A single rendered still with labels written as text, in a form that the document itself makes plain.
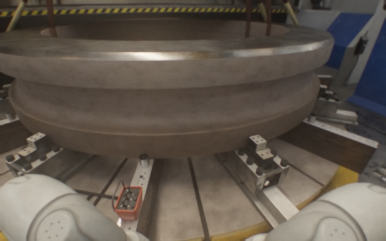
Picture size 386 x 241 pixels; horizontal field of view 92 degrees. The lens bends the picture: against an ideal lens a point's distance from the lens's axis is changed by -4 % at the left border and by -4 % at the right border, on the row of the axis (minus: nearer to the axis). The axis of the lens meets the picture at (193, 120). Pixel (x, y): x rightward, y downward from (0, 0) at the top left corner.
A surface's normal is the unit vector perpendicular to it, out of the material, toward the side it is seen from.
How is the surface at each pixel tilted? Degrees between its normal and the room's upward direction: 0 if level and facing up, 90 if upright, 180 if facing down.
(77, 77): 90
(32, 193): 2
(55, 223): 24
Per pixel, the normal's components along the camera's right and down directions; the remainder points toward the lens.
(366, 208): 0.06, -0.77
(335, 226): -0.02, -0.54
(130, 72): -0.02, 0.51
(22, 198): -0.13, -0.69
